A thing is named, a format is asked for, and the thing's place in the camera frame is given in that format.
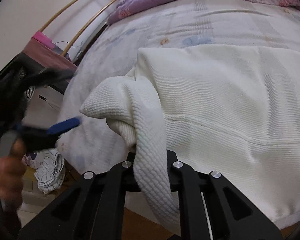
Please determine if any white knit sweater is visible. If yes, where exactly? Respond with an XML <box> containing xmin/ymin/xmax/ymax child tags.
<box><xmin>81</xmin><ymin>44</ymin><xmax>300</xmax><ymax>232</ymax></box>

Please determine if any person's left hand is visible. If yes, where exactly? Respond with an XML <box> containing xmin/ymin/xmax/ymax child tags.
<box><xmin>0</xmin><ymin>139</ymin><xmax>26</xmax><ymax>209</ymax></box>

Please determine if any striped cloth on floor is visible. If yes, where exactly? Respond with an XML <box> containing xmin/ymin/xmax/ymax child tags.
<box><xmin>23</xmin><ymin>148</ymin><xmax>65</xmax><ymax>194</ymax></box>

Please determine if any pink red cloth cover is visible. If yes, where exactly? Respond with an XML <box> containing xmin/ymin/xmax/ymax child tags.
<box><xmin>22</xmin><ymin>31</ymin><xmax>77</xmax><ymax>71</ymax></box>

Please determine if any pale patterned bed sheet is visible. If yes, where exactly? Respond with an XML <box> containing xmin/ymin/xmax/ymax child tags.
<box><xmin>59</xmin><ymin>0</ymin><xmax>300</xmax><ymax>180</ymax></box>

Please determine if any lower wooden wall rail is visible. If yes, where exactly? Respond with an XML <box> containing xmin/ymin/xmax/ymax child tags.
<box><xmin>61</xmin><ymin>0</ymin><xmax>117</xmax><ymax>57</ymax></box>

